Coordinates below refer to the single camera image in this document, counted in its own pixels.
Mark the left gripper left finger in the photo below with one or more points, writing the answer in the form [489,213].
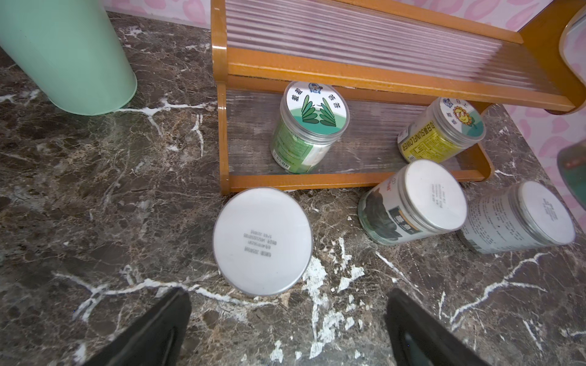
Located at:
[154,339]

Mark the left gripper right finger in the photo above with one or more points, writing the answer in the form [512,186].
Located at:
[418,339]

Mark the seed jar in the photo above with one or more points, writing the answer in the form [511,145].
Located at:
[524,216]
[423,199]

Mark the green jar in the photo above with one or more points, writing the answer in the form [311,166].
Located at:
[262,241]

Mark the sunflower jar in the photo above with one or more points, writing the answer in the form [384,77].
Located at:
[446,128]

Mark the bottom left green-lid jar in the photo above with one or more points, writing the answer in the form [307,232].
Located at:
[313,117]

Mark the wooden three-tier shelf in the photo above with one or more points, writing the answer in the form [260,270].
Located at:
[386,52]

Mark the green pen cup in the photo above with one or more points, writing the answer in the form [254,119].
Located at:
[71,51]

